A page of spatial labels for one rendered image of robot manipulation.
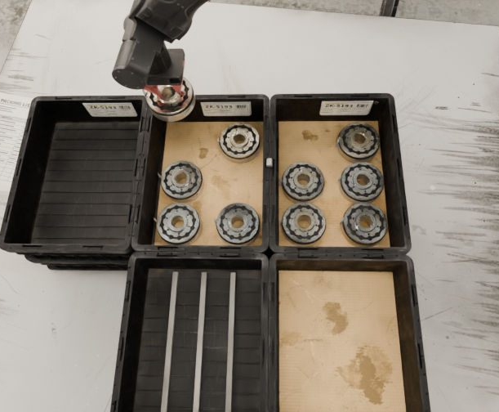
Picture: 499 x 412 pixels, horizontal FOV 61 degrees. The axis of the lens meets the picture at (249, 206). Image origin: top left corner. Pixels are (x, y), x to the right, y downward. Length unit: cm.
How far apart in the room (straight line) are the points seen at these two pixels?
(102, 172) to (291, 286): 57
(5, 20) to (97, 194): 195
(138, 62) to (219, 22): 84
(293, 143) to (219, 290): 42
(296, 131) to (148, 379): 70
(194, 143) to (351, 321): 59
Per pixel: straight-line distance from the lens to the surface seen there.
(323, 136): 113
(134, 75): 74
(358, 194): 104
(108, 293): 119
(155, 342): 101
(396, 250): 94
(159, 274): 102
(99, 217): 111
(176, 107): 93
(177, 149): 113
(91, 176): 116
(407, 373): 98
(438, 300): 119
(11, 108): 156
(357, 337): 99
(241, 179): 107
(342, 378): 98
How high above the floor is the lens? 180
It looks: 69 degrees down
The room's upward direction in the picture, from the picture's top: 8 degrees counter-clockwise
